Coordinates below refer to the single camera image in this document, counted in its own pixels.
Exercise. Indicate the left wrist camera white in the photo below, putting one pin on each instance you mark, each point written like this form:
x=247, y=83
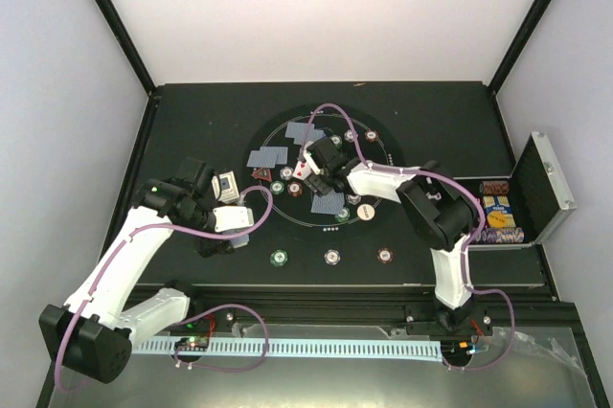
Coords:
x=232, y=218

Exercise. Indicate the brown chip row in case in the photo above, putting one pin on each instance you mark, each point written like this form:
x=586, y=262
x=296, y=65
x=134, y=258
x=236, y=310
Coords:
x=495, y=187

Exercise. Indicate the light blue slotted strip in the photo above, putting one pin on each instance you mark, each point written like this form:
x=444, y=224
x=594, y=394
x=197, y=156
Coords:
x=301, y=348

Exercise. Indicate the dealt card bottom player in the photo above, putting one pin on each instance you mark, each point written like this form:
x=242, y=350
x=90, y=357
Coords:
x=329, y=204

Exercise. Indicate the circuit board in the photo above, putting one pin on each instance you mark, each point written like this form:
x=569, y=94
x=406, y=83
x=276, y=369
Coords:
x=469, y=347
x=192, y=343

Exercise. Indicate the black aluminium rail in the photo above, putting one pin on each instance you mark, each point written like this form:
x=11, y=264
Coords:
x=321, y=305

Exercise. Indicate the boxed card deck in case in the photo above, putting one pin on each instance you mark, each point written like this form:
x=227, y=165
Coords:
x=498, y=212

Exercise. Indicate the purple chip row in case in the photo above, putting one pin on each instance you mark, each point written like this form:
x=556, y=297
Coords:
x=501, y=236

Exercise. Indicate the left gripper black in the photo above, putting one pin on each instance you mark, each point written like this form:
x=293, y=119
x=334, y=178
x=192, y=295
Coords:
x=208, y=247

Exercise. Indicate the dealt card player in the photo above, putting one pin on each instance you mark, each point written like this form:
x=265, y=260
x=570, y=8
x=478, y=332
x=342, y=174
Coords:
x=280, y=155
x=329, y=204
x=297, y=131

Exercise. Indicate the green chip stack source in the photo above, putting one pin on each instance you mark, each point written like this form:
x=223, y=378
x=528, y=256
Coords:
x=278, y=258

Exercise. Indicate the red triangular button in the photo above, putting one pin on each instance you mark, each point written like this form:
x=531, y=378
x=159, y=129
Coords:
x=262, y=174

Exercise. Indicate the brown chips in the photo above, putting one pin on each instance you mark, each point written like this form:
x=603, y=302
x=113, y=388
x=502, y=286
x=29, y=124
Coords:
x=371, y=135
x=294, y=189

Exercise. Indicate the brown orange chip stack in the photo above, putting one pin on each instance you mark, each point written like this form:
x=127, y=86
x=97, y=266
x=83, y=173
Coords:
x=385, y=256

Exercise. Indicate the aluminium poker case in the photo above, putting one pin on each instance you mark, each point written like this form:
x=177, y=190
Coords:
x=539, y=195

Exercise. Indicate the right circuit board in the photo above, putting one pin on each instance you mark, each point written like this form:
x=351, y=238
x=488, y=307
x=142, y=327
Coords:
x=469, y=347

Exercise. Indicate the green chips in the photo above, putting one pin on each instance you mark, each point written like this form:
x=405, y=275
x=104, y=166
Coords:
x=277, y=187
x=336, y=140
x=343, y=216

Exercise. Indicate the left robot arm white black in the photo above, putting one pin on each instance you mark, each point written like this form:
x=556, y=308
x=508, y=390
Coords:
x=94, y=333

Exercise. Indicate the white card box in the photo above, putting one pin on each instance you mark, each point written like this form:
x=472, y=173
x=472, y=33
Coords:
x=226, y=188

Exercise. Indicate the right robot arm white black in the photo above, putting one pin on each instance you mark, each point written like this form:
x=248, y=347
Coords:
x=442, y=212

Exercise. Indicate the left circuit board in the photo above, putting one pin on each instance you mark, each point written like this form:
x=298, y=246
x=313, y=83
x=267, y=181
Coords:
x=192, y=343

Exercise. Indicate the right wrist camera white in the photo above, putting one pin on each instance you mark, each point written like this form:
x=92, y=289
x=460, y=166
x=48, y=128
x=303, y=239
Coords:
x=310, y=163

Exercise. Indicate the dealt card top player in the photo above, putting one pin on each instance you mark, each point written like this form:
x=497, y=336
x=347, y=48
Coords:
x=297, y=131

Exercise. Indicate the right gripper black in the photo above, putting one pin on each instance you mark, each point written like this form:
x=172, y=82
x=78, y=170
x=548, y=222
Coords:
x=319, y=188

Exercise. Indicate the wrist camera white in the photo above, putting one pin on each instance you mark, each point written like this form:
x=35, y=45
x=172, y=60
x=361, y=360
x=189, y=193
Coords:
x=310, y=163
x=232, y=218

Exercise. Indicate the white dealer button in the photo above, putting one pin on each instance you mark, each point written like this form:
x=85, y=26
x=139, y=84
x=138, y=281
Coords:
x=365, y=212

